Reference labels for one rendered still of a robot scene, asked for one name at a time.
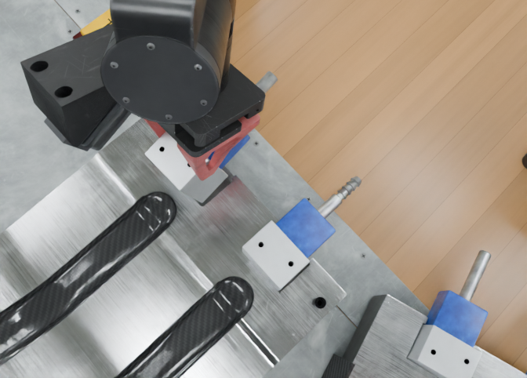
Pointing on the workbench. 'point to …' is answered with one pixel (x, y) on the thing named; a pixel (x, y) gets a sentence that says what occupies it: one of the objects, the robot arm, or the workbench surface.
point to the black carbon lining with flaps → (163, 366)
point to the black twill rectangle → (338, 368)
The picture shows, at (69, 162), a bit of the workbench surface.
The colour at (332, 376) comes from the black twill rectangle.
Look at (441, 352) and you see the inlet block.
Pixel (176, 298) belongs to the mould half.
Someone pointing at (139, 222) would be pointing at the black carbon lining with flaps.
